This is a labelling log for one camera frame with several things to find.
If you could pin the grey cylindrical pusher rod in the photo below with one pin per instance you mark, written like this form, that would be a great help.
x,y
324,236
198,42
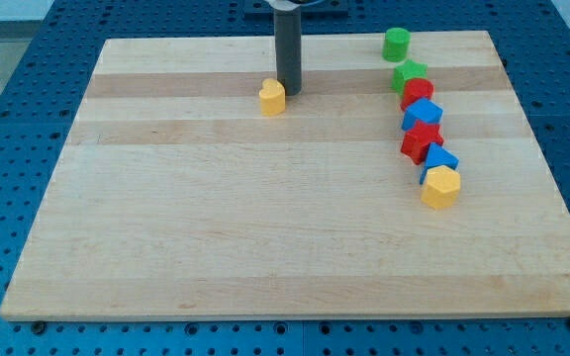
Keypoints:
x,y
288,49

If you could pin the white round tool mount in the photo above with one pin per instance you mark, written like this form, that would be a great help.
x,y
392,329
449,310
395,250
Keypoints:
x,y
291,4

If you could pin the green star block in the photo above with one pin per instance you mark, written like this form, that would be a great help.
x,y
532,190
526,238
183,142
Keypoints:
x,y
405,72

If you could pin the red star block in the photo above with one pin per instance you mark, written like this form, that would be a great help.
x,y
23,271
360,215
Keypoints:
x,y
418,138

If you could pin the yellow heart block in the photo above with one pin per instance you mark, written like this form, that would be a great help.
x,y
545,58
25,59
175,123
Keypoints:
x,y
272,97

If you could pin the green cylinder block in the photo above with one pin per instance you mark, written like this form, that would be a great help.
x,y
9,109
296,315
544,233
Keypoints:
x,y
396,44

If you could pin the red cylinder block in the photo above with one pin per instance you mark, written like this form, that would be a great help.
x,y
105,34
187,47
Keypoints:
x,y
414,90

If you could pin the blue cube block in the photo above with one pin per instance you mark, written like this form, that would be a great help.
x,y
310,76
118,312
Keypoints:
x,y
424,110

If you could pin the blue triangle block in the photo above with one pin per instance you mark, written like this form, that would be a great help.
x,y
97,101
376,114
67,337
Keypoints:
x,y
438,155

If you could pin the light wooden board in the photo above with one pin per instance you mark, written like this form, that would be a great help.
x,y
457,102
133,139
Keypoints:
x,y
174,198

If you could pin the yellow hexagon block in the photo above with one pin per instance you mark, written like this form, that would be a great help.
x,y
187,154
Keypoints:
x,y
441,187

